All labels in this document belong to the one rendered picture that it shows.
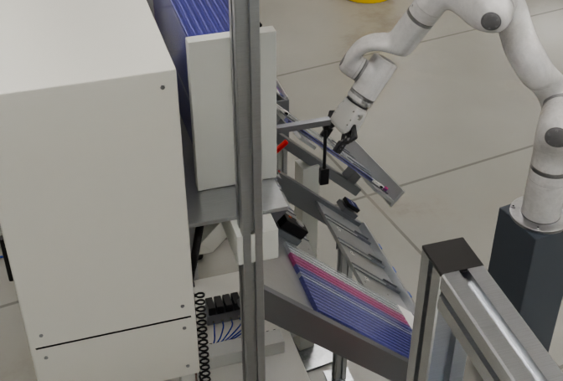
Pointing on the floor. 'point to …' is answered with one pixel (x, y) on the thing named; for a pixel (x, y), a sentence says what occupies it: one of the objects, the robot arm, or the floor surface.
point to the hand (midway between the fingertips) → (331, 142)
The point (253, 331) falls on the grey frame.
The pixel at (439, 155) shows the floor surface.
